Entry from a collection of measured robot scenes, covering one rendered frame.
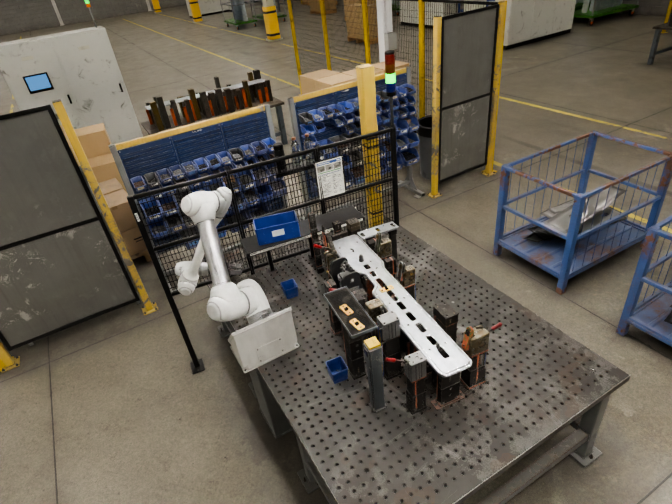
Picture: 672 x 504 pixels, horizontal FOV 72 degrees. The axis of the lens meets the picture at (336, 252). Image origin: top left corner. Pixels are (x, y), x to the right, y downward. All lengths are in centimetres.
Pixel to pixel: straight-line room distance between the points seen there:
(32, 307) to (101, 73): 509
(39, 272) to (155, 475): 196
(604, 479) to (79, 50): 845
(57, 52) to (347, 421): 752
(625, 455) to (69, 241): 426
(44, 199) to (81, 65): 487
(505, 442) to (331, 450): 82
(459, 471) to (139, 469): 213
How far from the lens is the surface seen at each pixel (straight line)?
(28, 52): 882
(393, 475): 234
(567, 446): 312
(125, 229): 535
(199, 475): 340
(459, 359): 236
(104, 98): 895
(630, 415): 368
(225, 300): 265
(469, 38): 560
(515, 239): 478
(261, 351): 278
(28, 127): 407
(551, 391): 271
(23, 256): 443
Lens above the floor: 272
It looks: 34 degrees down
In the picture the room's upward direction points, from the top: 8 degrees counter-clockwise
